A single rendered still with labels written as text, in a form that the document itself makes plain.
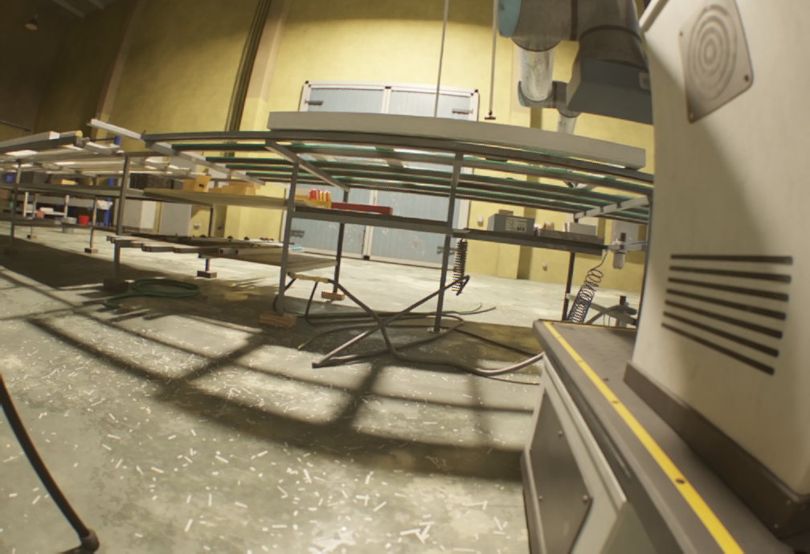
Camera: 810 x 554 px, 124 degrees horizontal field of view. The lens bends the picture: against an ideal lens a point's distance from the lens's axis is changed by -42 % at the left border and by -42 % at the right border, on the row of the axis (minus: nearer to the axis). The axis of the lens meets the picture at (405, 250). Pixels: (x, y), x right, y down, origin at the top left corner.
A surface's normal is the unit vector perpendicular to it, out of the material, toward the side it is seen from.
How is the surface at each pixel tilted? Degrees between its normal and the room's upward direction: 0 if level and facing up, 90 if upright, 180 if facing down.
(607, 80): 90
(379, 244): 90
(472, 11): 90
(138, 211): 90
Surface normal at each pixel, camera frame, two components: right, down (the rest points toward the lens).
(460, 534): 0.11, -0.99
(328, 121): -0.12, 0.00
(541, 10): -0.32, 0.60
